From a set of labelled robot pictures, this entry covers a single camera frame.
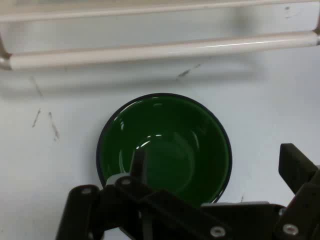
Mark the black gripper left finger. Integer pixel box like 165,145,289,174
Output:
55,147,161,240

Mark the white metal rack frame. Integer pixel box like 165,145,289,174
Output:
0,0,320,71

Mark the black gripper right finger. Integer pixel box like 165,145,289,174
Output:
273,143,320,240

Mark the green enamel bowl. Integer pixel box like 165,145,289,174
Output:
96,92,233,208

